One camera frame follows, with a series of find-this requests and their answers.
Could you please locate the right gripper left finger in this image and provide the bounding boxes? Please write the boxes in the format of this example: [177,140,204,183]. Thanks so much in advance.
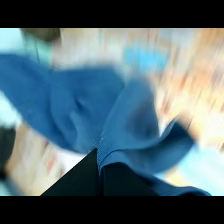
[41,148,100,197]

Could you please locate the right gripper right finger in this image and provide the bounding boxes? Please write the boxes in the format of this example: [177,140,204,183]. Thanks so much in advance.
[100,162,158,197]

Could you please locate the blue T-shirt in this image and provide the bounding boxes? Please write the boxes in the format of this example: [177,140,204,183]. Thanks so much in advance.
[0,53,212,197]

